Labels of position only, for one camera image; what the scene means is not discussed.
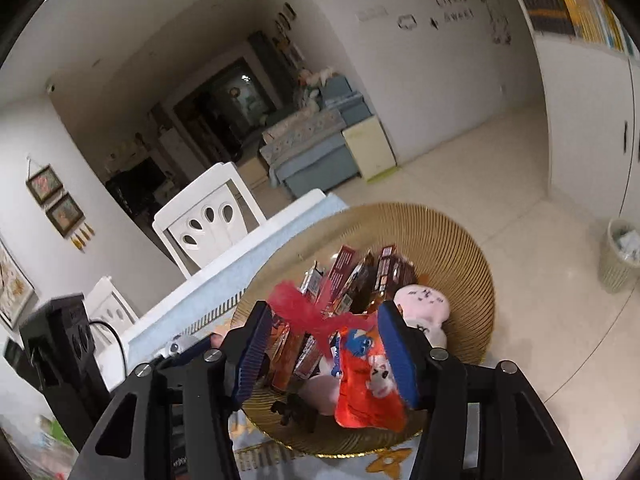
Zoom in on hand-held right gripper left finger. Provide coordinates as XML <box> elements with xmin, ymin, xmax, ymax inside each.
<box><xmin>67</xmin><ymin>301</ymin><xmax>273</xmax><ymax>480</ymax></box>

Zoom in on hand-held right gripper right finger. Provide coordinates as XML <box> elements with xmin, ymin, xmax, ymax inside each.
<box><xmin>377</xmin><ymin>301</ymin><xmax>583</xmax><ymax>480</ymax></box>

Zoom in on red orange plush doll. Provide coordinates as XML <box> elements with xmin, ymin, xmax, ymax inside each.
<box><xmin>267</xmin><ymin>280</ymin><xmax>408</xmax><ymax>433</ymax></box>

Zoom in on small black toy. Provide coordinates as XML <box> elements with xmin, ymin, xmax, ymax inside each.
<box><xmin>270</xmin><ymin>392</ymin><xmax>321</xmax><ymax>433</ymax></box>

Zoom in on dark red card box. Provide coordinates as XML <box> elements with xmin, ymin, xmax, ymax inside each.
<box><xmin>316</xmin><ymin>245</ymin><xmax>362</xmax><ymax>317</ymax></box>

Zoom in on amber ribbed glass bowl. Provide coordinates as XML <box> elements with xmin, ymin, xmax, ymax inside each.
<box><xmin>227</xmin><ymin>202</ymin><xmax>496</xmax><ymax>458</ymax></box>

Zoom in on white dining chair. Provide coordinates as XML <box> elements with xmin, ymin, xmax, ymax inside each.
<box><xmin>152</xmin><ymin>161</ymin><xmax>268</xmax><ymax>280</ymax></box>
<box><xmin>82</xmin><ymin>275</ymin><xmax>140</xmax><ymax>341</ymax></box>

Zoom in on yellow hanging tassels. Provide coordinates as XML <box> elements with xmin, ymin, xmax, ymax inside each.
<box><xmin>70</xmin><ymin>225</ymin><xmax>96</xmax><ymax>251</ymax></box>

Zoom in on patterned blue tablecloth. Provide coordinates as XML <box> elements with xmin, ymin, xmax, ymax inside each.
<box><xmin>127</xmin><ymin>192</ymin><xmax>418</xmax><ymax>480</ymax></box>

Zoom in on small framed picture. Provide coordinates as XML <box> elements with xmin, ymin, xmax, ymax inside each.
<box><xmin>26</xmin><ymin>165</ymin><xmax>65</xmax><ymax>206</ymax></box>
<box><xmin>46</xmin><ymin>194</ymin><xmax>85</xmax><ymax>238</ymax></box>

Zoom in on cream square board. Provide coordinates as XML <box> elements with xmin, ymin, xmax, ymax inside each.
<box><xmin>341</xmin><ymin>116</ymin><xmax>398</xmax><ymax>182</ymax></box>

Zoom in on blue sofa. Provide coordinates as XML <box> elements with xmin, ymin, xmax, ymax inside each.
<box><xmin>260</xmin><ymin>75</ymin><xmax>398</xmax><ymax>198</ymax></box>

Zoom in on beige waste basket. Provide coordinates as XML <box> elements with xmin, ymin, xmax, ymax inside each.
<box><xmin>599</xmin><ymin>217</ymin><xmax>640</xmax><ymax>295</ymax></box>

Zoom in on dark glass cabinet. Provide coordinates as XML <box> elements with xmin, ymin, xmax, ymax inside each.
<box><xmin>172</xmin><ymin>57</ymin><xmax>281</xmax><ymax>161</ymax></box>

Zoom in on plush toys on sofa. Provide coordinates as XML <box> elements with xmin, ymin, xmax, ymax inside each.
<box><xmin>297</xmin><ymin>66</ymin><xmax>335</xmax><ymax>92</ymax></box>

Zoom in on white wardrobe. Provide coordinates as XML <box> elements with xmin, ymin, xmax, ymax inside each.
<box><xmin>500</xmin><ymin>0</ymin><xmax>640</xmax><ymax>221</ymax></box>

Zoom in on row of books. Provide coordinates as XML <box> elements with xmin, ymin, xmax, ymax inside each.
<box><xmin>517</xmin><ymin>0</ymin><xmax>638</xmax><ymax>56</ymax></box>

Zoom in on black cable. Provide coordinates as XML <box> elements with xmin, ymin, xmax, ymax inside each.
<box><xmin>87</xmin><ymin>319</ymin><xmax>128</xmax><ymax>368</ymax></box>

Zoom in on butterfly wall painting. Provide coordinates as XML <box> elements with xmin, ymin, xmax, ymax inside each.
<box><xmin>0</xmin><ymin>240</ymin><xmax>38</xmax><ymax>331</ymax></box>

